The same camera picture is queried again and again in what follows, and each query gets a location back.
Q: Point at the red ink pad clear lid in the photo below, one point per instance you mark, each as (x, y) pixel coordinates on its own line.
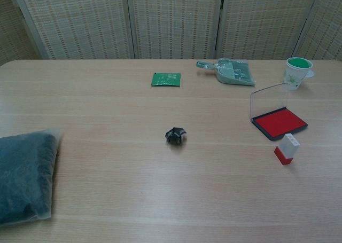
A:
(278, 122)

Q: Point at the woven folding screen panel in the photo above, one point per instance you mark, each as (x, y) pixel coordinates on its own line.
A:
(80, 21)
(267, 21)
(326, 26)
(13, 26)
(173, 21)

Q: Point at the grey-green dustpan in plastic wrap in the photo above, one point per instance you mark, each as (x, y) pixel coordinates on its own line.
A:
(232, 73)

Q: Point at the green flat packet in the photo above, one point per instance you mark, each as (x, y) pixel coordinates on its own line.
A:
(165, 80)

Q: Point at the white stamp with red base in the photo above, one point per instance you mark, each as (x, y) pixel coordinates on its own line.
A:
(288, 148)

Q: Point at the plastic bag of dark granules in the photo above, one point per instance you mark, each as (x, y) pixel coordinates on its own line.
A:
(24, 173)

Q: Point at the paper cup with green inside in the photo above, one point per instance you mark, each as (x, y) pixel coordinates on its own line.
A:
(292, 78)

